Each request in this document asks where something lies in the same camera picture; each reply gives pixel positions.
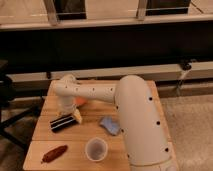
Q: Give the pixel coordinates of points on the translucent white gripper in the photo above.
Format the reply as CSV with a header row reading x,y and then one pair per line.
x,y
67,105

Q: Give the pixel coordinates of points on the black white striped eraser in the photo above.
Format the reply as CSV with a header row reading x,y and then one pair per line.
x,y
62,122

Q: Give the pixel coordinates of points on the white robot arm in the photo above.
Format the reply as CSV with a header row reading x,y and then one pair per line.
x,y
145,141

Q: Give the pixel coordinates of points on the orange ceramic bowl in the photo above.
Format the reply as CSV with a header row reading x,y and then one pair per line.
x,y
79,101

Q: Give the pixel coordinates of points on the white ceramic cup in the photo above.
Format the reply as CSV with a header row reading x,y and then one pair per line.
x,y
96,149

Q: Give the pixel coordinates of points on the blue sponge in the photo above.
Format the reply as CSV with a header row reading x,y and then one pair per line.
x,y
112,127

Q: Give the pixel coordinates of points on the red sausage toy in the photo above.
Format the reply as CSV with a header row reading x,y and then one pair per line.
x,y
54,153

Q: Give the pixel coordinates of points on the black chair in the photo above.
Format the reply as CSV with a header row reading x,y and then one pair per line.
x,y
7,94

